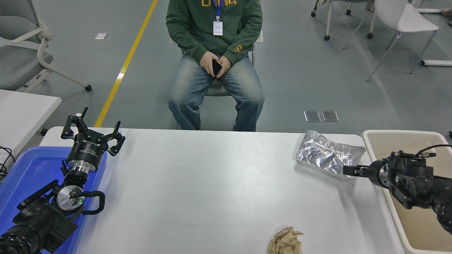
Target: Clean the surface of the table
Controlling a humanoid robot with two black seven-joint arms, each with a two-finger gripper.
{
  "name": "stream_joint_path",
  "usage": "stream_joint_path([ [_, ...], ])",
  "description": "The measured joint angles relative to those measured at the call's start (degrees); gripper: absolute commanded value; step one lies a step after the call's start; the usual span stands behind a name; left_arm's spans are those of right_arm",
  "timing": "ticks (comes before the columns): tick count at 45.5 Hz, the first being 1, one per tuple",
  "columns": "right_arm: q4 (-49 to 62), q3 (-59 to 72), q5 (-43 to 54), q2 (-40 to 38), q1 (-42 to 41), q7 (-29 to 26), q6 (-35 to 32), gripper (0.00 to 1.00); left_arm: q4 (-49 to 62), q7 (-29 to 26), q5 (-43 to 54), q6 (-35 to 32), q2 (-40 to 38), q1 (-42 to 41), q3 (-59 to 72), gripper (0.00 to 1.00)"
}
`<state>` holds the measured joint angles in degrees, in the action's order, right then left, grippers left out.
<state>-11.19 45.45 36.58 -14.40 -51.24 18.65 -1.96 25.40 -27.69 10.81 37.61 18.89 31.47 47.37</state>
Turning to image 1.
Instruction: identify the person's right hand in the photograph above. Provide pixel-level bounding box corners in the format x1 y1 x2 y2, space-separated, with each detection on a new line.
200 52 219 76

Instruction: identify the grey chair with white armrests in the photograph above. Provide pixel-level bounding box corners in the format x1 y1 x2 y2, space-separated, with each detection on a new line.
169 31 264 97

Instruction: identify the person's left hand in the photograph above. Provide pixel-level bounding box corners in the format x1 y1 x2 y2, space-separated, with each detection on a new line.
216 56 232 79

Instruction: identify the black cable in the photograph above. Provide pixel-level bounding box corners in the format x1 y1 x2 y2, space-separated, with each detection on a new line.
0 146 16 181

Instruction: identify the white chair with metal legs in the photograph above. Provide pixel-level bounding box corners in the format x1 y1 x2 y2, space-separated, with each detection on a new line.
343 0 439 82

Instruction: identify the tan paper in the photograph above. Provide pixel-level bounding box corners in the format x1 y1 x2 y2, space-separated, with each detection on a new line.
267 226 304 254

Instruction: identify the large pale plastic bin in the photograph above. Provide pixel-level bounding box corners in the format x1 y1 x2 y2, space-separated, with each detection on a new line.
362 130 452 254

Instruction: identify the silver foil tray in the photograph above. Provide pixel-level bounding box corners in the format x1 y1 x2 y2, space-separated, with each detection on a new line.
296 130 366 181

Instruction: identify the white-legged caster chair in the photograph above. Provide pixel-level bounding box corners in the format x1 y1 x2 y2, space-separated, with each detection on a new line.
311 0 375 41

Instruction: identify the blue lanyard with badge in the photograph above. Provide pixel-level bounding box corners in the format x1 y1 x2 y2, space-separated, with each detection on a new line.
213 0 224 36

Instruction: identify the blue plastic tray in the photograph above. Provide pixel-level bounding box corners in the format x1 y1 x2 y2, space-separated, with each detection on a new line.
0 146 108 254

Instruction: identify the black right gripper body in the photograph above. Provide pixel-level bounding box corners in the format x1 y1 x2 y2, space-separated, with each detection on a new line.
367 160 385 187

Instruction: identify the grey office chair white frame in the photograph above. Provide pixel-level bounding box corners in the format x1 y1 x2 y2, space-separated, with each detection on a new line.
0 0 92 93

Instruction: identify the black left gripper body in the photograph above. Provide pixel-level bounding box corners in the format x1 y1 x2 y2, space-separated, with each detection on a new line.
66 130 108 166

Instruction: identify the person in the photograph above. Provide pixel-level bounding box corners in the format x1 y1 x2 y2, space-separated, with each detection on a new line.
165 0 265 132

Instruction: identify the white side table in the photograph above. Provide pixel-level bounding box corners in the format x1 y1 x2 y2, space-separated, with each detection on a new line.
0 89 62 166

